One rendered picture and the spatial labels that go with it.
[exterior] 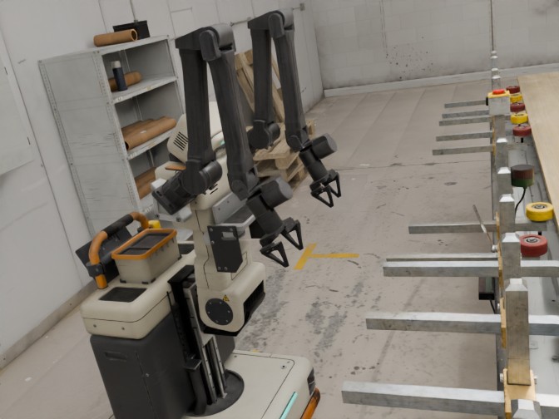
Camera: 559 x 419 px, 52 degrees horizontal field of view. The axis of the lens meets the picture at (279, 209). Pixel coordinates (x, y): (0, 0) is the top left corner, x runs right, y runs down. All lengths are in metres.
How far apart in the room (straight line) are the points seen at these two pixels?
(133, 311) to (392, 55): 7.99
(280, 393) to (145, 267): 0.70
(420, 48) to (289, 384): 7.65
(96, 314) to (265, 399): 0.70
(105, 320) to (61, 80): 2.14
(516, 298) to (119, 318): 1.33
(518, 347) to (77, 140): 3.25
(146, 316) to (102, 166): 2.01
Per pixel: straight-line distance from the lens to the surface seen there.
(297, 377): 2.35
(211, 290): 1.92
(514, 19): 9.38
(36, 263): 3.79
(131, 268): 2.08
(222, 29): 1.47
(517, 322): 1.05
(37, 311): 3.82
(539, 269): 1.52
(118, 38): 4.19
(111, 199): 3.92
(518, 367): 1.10
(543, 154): 2.56
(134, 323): 1.96
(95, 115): 3.78
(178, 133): 1.76
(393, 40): 9.48
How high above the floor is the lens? 1.66
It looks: 20 degrees down
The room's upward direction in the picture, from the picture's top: 10 degrees counter-clockwise
